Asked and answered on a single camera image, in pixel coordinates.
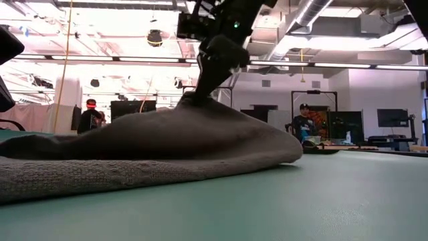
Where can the wooden background table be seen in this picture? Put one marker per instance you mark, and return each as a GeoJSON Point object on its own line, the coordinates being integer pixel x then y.
{"type": "Point", "coordinates": [351, 147]}

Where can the white bowl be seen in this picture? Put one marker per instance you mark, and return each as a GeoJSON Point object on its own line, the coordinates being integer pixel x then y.
{"type": "Point", "coordinates": [312, 140]}

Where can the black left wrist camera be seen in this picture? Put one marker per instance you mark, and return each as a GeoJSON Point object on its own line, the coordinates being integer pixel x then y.
{"type": "Point", "coordinates": [8, 47]}

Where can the long ceiling light bar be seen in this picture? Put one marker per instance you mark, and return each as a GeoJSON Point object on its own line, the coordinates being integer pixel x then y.
{"type": "Point", "coordinates": [334, 65]}

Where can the smooth silver ceiling duct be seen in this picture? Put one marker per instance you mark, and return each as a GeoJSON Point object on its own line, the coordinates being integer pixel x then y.
{"type": "Point", "coordinates": [311, 13]}

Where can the grey partition panel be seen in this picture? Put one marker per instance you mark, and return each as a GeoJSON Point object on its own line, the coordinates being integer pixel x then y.
{"type": "Point", "coordinates": [279, 118]}

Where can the grey wall vent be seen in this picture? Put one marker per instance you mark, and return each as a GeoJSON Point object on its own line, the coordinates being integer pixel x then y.
{"type": "Point", "coordinates": [316, 84]}
{"type": "Point", "coordinates": [265, 83]}

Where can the black monitor on stand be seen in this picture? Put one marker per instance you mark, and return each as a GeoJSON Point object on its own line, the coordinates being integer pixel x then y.
{"type": "Point", "coordinates": [393, 118]}

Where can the dark monitor with green lights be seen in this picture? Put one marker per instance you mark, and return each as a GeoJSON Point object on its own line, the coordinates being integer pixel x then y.
{"type": "Point", "coordinates": [354, 124]}

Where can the grey terry towel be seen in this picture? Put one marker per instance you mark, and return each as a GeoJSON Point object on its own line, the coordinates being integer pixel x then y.
{"type": "Point", "coordinates": [150, 144]}

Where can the light wooden box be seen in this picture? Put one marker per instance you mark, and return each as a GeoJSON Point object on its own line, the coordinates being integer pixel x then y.
{"type": "Point", "coordinates": [419, 148]}

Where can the black round ceiling lamp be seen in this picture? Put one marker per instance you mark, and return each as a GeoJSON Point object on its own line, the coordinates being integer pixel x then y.
{"type": "Point", "coordinates": [154, 37]}

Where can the person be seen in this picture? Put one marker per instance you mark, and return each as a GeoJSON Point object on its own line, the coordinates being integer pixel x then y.
{"type": "Point", "coordinates": [88, 120]}
{"type": "Point", "coordinates": [302, 125]}

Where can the small black round fixture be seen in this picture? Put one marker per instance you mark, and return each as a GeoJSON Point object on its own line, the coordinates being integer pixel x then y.
{"type": "Point", "coordinates": [95, 83]}
{"type": "Point", "coordinates": [178, 83]}

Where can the black monitor stand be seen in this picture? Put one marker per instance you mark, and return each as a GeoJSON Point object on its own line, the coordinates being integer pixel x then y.
{"type": "Point", "coordinates": [413, 127]}

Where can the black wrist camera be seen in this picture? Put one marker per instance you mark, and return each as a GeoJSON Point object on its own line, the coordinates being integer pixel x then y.
{"type": "Point", "coordinates": [8, 47]}
{"type": "Point", "coordinates": [194, 28]}

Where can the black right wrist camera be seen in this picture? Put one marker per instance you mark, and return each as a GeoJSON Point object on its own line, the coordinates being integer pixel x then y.
{"type": "Point", "coordinates": [194, 28]}

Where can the pale curtain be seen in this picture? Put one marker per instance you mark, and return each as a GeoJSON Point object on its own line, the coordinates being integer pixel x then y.
{"type": "Point", "coordinates": [36, 117]}

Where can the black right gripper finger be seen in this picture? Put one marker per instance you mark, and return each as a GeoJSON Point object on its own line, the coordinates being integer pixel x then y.
{"type": "Point", "coordinates": [209, 80]}

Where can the black rig frame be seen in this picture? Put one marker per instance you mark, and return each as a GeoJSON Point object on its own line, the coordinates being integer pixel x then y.
{"type": "Point", "coordinates": [313, 92]}

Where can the black low desk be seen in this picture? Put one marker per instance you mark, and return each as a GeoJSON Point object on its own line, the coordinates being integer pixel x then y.
{"type": "Point", "coordinates": [391, 140]}

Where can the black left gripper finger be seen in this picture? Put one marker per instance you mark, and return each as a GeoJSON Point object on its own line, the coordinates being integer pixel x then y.
{"type": "Point", "coordinates": [4, 97]}

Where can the black partition panel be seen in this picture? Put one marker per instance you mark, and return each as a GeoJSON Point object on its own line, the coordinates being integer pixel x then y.
{"type": "Point", "coordinates": [259, 112]}

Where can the white spray bottle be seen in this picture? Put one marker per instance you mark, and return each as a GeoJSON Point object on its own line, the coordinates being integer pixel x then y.
{"type": "Point", "coordinates": [348, 139]}

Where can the green table mat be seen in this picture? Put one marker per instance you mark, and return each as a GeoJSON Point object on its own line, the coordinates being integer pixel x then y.
{"type": "Point", "coordinates": [301, 207]}

